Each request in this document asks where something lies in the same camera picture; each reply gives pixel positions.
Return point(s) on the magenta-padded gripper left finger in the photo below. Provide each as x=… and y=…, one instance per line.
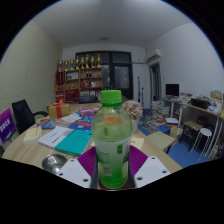
x=73, y=171

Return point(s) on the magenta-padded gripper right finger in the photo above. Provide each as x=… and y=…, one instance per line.
x=151, y=170

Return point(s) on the green drink bottle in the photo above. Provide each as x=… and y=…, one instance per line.
x=111, y=133

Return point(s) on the small steel cup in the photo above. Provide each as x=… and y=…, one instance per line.
x=53, y=163

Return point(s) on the teal book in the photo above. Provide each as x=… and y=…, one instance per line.
x=73, y=142

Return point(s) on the wooden chair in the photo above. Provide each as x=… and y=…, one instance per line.
x=160, y=140

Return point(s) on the white booklet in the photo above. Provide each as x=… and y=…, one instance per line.
x=55, y=136

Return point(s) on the white paper sheet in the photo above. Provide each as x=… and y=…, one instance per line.
x=70, y=117

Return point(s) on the cream booklet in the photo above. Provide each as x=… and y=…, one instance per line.
x=32, y=135

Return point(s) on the brown wooden stool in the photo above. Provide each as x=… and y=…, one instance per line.
x=190, y=126

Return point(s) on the stack of books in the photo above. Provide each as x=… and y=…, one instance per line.
x=160, y=111

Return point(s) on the pink tissue box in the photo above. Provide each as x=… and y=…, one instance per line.
x=88, y=112

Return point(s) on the yellow gift box red ribbon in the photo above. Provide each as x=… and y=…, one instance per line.
x=59, y=110

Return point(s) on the pink flowers in white pot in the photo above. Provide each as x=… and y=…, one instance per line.
x=132, y=109

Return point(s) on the white round stool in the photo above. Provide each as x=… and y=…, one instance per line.
x=204, y=132

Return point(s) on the black office chair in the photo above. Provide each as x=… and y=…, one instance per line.
x=23, y=115

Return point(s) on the black tripod stand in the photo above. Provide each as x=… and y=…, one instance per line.
x=139, y=93

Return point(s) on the long white desk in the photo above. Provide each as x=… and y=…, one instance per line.
x=200, y=108

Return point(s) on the purple sign board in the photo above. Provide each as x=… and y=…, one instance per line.
x=6, y=126

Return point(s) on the black computer monitor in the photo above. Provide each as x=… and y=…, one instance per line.
x=172, y=90

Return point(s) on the wooden shelf unit with trophies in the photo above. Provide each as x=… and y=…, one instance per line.
x=78, y=81

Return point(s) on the white air conditioner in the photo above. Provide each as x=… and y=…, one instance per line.
x=153, y=55

